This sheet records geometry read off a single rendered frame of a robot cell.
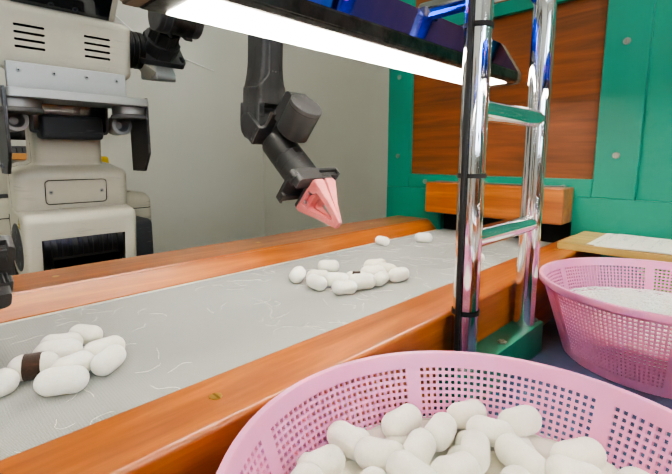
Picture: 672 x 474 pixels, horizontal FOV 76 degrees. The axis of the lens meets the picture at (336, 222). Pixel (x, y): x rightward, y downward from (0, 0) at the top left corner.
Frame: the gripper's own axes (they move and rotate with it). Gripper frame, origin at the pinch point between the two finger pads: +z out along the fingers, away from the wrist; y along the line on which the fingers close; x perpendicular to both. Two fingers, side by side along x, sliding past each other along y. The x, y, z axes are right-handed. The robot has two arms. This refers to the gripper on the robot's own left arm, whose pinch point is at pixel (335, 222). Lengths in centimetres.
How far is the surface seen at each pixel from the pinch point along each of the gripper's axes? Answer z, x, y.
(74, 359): 11.0, -2.5, -39.9
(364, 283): 12.7, -2.7, -6.2
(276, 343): 16.8, -5.0, -24.4
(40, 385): 12.7, -3.4, -42.6
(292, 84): -161, 70, 132
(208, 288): 1.3, 8.6, -20.1
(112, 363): 12.7, -3.1, -37.6
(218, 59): -196, 80, 100
